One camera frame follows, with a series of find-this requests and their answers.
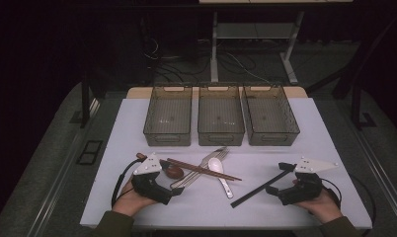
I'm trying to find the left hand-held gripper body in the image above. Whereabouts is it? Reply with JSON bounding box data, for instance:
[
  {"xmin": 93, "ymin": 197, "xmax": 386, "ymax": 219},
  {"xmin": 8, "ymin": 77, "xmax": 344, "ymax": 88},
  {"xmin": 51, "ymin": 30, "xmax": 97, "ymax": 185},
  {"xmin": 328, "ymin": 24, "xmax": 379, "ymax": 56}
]
[{"xmin": 130, "ymin": 152, "xmax": 175, "ymax": 205}]

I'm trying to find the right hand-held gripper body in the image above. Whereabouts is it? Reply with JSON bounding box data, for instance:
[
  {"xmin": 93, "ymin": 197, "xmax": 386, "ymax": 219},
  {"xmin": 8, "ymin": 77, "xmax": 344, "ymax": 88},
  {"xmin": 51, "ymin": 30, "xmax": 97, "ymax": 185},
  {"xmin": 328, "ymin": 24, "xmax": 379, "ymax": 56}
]
[{"xmin": 278, "ymin": 156, "xmax": 339, "ymax": 206}]

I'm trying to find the brown wooden spoon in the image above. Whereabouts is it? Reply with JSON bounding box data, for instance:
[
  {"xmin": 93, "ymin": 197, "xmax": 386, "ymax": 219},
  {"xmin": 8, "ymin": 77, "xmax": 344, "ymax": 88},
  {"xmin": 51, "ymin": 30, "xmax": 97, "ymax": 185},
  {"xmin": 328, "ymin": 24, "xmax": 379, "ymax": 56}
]
[{"xmin": 135, "ymin": 152, "xmax": 185, "ymax": 181}]

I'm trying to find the black chopstick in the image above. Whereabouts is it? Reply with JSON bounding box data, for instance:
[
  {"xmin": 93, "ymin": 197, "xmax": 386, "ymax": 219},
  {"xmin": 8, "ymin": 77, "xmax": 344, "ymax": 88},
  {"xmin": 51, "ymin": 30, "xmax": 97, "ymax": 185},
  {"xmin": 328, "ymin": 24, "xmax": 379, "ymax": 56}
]
[
  {"xmin": 230, "ymin": 167, "xmax": 294, "ymax": 209},
  {"xmin": 230, "ymin": 166, "xmax": 294, "ymax": 208}
]

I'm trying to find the smoky clear plastic bin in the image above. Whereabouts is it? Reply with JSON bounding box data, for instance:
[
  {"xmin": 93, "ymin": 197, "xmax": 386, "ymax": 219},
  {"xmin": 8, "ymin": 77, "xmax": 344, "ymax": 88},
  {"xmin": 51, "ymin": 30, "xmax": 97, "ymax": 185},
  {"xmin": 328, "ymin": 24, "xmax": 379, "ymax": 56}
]
[
  {"xmin": 240, "ymin": 82, "xmax": 301, "ymax": 147},
  {"xmin": 197, "ymin": 82, "xmax": 246, "ymax": 147},
  {"xmin": 142, "ymin": 82, "xmax": 194, "ymax": 147}
]

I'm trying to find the brown wooden chopstick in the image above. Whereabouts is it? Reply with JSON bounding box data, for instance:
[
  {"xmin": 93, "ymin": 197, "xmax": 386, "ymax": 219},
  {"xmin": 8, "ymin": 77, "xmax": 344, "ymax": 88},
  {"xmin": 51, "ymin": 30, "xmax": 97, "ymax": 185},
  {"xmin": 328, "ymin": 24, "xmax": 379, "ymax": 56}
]
[
  {"xmin": 167, "ymin": 158, "xmax": 243, "ymax": 182},
  {"xmin": 160, "ymin": 159, "xmax": 236, "ymax": 182}
]

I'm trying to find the metal table knife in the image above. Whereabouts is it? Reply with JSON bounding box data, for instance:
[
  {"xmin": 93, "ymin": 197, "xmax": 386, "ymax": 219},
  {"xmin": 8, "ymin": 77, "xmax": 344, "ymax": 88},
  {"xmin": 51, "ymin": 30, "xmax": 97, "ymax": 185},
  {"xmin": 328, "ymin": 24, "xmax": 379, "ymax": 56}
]
[{"xmin": 170, "ymin": 146, "xmax": 227, "ymax": 190}]

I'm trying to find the white ceramic spoon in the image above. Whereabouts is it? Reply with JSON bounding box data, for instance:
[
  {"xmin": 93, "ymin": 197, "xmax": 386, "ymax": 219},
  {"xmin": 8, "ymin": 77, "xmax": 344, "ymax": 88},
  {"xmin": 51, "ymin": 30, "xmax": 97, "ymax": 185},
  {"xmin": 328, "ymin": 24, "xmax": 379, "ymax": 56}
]
[{"xmin": 207, "ymin": 157, "xmax": 235, "ymax": 199}]

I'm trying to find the person's right hand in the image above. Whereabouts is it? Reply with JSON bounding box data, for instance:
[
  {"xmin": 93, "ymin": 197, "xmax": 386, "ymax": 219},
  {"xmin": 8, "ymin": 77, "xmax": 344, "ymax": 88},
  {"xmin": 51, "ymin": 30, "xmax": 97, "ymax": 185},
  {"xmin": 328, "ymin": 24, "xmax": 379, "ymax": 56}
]
[{"xmin": 293, "ymin": 189, "xmax": 344, "ymax": 224}]

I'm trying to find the person's left hand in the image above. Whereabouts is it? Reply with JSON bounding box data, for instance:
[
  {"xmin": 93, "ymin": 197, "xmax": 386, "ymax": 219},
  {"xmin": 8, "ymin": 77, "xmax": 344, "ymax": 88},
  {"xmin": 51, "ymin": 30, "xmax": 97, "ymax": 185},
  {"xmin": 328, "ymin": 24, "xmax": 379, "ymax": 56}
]
[{"xmin": 112, "ymin": 180, "xmax": 158, "ymax": 217}]

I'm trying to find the black metal stand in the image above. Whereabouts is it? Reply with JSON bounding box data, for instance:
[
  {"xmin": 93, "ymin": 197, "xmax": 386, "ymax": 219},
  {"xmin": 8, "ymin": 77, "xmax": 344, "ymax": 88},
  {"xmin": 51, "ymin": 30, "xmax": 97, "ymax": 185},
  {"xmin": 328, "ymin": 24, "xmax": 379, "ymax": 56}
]
[
  {"xmin": 79, "ymin": 73, "xmax": 93, "ymax": 129},
  {"xmin": 350, "ymin": 19, "xmax": 378, "ymax": 131}
]

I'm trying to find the white metal desk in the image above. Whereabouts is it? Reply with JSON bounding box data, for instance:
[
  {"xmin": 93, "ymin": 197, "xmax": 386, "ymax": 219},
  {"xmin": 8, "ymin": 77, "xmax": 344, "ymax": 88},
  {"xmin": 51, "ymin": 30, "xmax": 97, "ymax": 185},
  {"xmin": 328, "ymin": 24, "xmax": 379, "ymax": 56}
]
[{"xmin": 198, "ymin": 0, "xmax": 354, "ymax": 85}]

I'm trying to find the left hand-held gripper cable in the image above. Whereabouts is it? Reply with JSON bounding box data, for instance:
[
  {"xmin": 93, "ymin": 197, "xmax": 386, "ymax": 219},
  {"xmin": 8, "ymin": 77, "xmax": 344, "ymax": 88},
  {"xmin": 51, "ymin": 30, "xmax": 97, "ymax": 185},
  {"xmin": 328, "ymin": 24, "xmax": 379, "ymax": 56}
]
[{"xmin": 111, "ymin": 158, "xmax": 142, "ymax": 208}]

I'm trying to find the hand-held gripper cable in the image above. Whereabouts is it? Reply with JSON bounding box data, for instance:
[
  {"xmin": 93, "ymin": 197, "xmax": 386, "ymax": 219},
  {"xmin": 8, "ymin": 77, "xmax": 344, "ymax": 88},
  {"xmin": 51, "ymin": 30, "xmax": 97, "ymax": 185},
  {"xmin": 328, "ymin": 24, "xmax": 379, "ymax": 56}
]
[
  {"xmin": 111, "ymin": 158, "xmax": 142, "ymax": 208},
  {"xmin": 319, "ymin": 174, "xmax": 377, "ymax": 236}
]

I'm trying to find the right hand-held gripper cable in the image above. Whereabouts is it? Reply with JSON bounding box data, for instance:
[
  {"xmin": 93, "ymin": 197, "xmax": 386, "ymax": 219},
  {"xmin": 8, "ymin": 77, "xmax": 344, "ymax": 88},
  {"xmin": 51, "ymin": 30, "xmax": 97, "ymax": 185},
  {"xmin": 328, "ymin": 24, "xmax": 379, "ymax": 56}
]
[{"xmin": 319, "ymin": 174, "xmax": 377, "ymax": 236}]

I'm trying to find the black floor socket frame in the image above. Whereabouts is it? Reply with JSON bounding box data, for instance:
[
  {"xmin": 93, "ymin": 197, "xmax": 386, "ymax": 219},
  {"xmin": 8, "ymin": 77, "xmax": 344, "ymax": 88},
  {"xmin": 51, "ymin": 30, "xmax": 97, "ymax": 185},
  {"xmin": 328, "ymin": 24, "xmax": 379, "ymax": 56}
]
[{"xmin": 76, "ymin": 139, "xmax": 105, "ymax": 166}]

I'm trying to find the metal floor rail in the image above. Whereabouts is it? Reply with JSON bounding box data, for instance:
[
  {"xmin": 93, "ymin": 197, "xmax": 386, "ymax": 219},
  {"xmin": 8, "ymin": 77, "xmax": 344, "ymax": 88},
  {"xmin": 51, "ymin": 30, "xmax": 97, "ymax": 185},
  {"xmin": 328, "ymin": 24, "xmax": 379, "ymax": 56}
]
[
  {"xmin": 348, "ymin": 126, "xmax": 397, "ymax": 228},
  {"xmin": 30, "ymin": 98, "xmax": 101, "ymax": 237}
]

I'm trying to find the tangle of black floor cables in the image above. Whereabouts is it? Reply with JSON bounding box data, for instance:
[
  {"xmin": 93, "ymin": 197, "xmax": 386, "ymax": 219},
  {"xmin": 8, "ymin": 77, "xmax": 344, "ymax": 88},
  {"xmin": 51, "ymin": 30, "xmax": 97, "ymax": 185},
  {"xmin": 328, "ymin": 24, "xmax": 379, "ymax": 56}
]
[{"xmin": 141, "ymin": 36, "xmax": 274, "ymax": 85}]

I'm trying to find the white floor cable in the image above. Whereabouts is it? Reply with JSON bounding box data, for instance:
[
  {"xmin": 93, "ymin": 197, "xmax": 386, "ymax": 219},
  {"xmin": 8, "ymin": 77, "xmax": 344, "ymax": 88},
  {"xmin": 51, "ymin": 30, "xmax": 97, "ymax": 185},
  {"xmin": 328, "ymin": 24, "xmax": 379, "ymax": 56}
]
[{"xmin": 225, "ymin": 51, "xmax": 271, "ymax": 84}]

